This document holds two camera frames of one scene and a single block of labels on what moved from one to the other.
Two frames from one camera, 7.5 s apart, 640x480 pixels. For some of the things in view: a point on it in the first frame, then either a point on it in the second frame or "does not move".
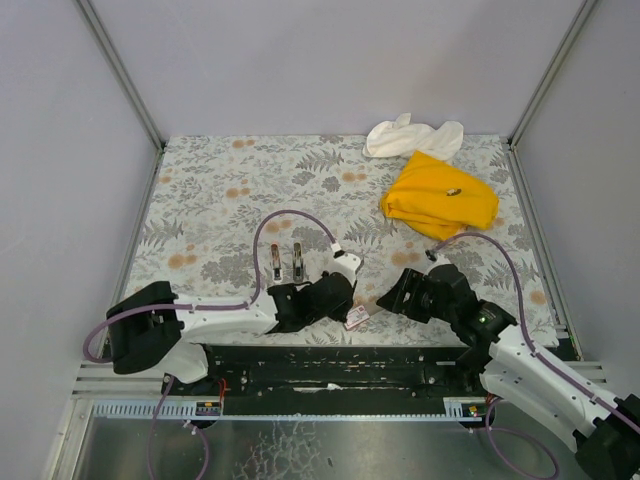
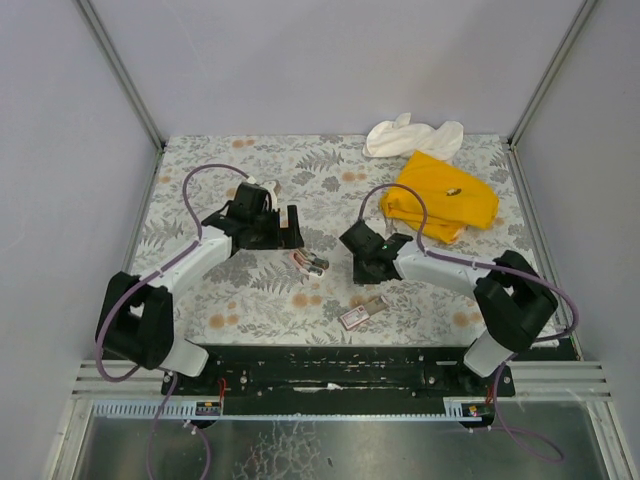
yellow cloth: x=432 y=199 does not move
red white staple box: x=356 y=317 does not move
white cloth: x=402 y=139 does not move
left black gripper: x=286 y=290 to x=282 y=236
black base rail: x=334 y=379 does not move
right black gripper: x=400 y=292 to x=361 y=265
